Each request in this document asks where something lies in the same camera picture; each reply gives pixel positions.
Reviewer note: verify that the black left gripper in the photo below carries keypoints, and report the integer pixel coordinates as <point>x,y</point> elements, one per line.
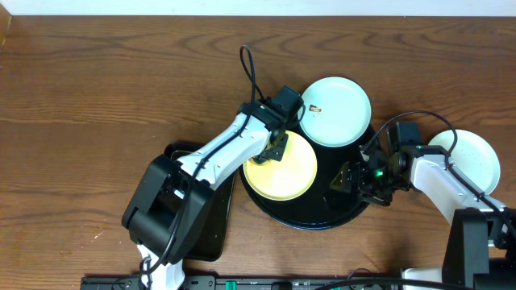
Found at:
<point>276,146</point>

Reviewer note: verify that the yellow plate with stain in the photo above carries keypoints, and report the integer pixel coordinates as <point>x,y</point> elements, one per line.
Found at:
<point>286,179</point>

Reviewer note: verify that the light green plate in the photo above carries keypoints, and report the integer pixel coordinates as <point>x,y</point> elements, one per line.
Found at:
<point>477,160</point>

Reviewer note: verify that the black rectangular tray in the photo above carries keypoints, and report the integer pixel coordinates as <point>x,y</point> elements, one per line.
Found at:
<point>209,246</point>

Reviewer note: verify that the green plate with stain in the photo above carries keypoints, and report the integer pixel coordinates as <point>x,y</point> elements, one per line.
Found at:
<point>338,112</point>

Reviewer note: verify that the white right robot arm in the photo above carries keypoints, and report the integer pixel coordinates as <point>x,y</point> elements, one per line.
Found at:
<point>480,251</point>

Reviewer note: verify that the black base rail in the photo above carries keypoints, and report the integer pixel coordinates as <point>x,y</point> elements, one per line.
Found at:
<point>206,282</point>

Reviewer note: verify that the black round tray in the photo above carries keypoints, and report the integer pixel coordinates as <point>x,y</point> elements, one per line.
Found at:
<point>319,208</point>

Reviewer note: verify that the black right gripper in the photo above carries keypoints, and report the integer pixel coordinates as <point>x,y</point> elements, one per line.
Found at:
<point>355,180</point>

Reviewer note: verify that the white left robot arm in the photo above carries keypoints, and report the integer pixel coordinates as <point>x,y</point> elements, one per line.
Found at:
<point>194,178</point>

